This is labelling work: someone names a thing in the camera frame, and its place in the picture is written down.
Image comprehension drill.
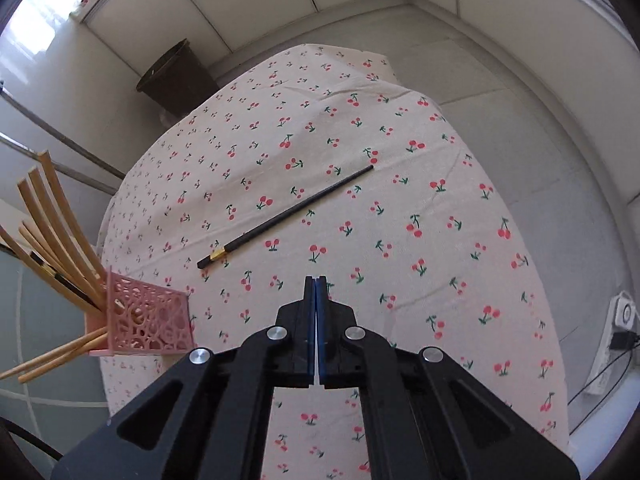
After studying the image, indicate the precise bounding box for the wooden chopstick three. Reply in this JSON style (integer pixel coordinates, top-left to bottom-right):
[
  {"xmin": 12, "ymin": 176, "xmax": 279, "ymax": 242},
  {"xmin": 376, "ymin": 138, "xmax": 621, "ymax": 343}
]
[{"xmin": 17, "ymin": 334, "xmax": 107, "ymax": 384}]

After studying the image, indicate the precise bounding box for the cherry print tablecloth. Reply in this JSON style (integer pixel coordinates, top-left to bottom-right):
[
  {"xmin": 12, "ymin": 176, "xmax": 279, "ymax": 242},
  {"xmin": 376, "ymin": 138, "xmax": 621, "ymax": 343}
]
[{"xmin": 92, "ymin": 44, "xmax": 578, "ymax": 479}]

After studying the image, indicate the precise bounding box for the white power strip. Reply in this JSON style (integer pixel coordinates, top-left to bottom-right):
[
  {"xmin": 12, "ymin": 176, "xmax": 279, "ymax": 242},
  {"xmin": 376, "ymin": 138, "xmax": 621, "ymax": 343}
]
[{"xmin": 585, "ymin": 292, "xmax": 637, "ymax": 396}]

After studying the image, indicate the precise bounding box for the dark brown trash bin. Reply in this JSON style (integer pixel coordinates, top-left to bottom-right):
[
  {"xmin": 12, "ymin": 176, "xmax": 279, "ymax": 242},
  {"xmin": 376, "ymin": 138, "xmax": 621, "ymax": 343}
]
[{"xmin": 136, "ymin": 38, "xmax": 219, "ymax": 118}]

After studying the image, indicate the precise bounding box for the white cabinet row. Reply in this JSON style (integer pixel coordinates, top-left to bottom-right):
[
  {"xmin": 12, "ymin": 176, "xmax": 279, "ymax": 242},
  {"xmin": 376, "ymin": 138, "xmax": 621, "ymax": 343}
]
[{"xmin": 70, "ymin": 0, "xmax": 639, "ymax": 108}]

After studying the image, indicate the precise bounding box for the pink perforated utensil holder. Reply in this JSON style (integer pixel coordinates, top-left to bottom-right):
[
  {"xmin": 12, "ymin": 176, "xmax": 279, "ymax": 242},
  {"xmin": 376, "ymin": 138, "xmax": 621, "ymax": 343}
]
[{"xmin": 85, "ymin": 271, "xmax": 195, "ymax": 356}]

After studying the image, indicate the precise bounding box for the wooden chopstick six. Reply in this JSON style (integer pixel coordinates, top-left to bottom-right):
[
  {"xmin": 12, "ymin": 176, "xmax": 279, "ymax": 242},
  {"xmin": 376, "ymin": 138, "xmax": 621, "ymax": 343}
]
[{"xmin": 0, "ymin": 226, "xmax": 103, "ymax": 318}]

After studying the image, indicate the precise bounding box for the dark handled broom pole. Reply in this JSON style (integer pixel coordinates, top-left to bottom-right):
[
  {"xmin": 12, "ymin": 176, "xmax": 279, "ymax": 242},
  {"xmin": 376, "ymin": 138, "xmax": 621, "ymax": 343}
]
[{"xmin": 1, "ymin": 82, "xmax": 125, "ymax": 180}]

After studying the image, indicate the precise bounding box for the wooden chopstick five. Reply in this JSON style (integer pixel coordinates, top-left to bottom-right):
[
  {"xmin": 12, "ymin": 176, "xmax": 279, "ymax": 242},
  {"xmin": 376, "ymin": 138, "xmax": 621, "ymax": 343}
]
[{"xmin": 17, "ymin": 179, "xmax": 100, "ymax": 307}]

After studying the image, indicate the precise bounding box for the blue handled mop pole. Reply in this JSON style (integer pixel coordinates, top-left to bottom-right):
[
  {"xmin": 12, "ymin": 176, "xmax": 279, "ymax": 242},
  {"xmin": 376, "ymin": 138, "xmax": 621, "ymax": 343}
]
[{"xmin": 0, "ymin": 133, "xmax": 116, "ymax": 195}]

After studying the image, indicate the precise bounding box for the wooden chopstick two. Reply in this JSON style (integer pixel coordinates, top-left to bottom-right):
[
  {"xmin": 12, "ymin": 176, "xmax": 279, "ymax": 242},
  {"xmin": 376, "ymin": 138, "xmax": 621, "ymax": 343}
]
[{"xmin": 38, "ymin": 151, "xmax": 106, "ymax": 284}]

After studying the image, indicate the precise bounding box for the wooden chopstick one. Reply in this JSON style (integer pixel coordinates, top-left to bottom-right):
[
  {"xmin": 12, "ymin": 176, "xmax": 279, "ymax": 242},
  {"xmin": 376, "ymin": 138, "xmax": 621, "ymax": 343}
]
[{"xmin": 1, "ymin": 327, "xmax": 107, "ymax": 379}]

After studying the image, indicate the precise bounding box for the wooden chopstick four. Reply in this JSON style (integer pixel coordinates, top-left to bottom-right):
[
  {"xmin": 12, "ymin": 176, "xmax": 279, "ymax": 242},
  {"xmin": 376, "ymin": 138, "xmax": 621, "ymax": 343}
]
[{"xmin": 28, "ymin": 168, "xmax": 105, "ymax": 308}]

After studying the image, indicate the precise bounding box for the frosted glass sliding door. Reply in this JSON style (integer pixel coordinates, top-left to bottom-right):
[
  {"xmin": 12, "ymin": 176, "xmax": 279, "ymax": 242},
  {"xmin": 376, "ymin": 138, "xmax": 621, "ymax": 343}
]
[{"xmin": 0, "ymin": 249, "xmax": 112, "ymax": 461}]

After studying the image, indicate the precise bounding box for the black chopstick gold band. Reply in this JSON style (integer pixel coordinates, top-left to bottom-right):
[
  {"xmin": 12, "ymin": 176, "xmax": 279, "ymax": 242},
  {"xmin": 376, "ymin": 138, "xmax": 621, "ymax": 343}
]
[{"xmin": 196, "ymin": 165, "xmax": 374, "ymax": 270}]

